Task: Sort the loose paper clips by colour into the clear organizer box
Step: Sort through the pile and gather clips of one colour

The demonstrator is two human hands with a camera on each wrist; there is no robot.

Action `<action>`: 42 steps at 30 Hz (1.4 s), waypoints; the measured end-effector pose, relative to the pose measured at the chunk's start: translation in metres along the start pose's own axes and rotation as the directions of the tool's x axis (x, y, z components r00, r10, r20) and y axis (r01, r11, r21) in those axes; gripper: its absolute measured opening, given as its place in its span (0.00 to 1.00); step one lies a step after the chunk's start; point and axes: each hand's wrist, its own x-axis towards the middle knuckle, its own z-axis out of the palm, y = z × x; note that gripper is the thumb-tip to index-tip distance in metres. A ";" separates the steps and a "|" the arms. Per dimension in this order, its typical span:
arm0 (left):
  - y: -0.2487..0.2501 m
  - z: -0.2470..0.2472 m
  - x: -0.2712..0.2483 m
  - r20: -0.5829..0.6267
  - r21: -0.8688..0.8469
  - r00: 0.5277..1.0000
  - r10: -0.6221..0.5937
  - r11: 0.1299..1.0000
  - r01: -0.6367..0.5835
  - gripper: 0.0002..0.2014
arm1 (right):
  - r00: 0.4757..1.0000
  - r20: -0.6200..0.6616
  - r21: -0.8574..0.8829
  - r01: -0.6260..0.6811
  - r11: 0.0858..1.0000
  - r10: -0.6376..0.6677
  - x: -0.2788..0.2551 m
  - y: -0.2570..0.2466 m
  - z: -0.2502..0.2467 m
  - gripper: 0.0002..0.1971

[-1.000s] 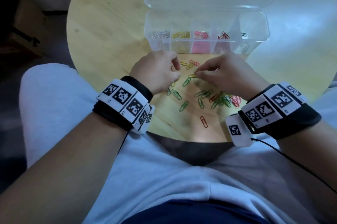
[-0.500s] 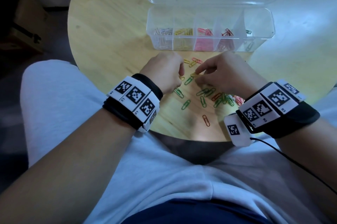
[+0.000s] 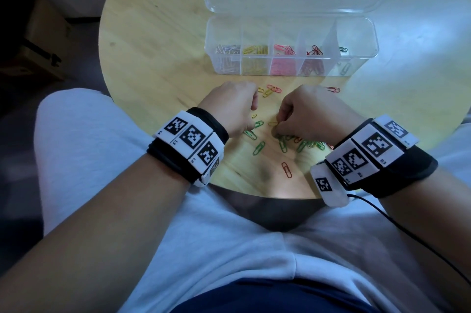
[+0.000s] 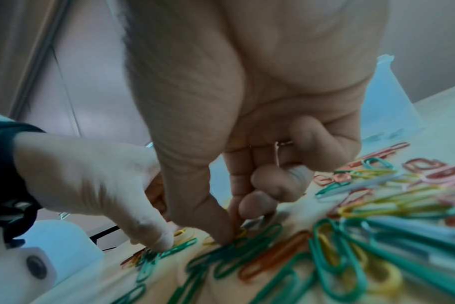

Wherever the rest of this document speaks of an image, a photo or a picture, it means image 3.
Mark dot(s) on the heap of white paper clips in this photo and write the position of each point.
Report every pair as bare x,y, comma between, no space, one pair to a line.
228,65

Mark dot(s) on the person's left forearm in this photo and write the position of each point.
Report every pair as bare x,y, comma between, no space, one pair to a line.
92,243

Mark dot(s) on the black wristband white markers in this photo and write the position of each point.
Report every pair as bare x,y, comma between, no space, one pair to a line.
412,173
165,158

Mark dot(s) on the heap of red paper clips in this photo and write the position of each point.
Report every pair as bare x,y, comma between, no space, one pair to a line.
312,66

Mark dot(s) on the brown cardboard box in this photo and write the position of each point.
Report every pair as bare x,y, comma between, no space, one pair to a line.
48,29

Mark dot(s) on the dark blue shirt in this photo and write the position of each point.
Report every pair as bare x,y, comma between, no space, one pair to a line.
272,298

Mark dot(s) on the green paper clip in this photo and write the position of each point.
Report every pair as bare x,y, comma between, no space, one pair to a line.
343,49
345,68

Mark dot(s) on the person's right forearm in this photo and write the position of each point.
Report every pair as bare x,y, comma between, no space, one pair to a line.
441,221

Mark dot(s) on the person's left hand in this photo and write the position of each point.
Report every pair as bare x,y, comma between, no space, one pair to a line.
228,107

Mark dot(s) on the black left wristband white markers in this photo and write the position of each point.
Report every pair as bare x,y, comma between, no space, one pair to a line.
165,158

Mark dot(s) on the black right wristband white markers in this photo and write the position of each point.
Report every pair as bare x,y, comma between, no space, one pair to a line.
412,173

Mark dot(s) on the heap of pink paper clips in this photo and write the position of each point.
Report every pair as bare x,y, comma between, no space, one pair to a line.
283,66

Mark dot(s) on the person's right hand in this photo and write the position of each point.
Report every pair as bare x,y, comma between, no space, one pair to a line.
316,114

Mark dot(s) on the heap of yellow paper clips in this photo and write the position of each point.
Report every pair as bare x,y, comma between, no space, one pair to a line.
254,66

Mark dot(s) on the pile of coloured paper clips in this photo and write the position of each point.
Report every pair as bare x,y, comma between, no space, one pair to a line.
259,148

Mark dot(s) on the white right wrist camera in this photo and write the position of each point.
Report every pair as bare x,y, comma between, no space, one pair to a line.
333,197

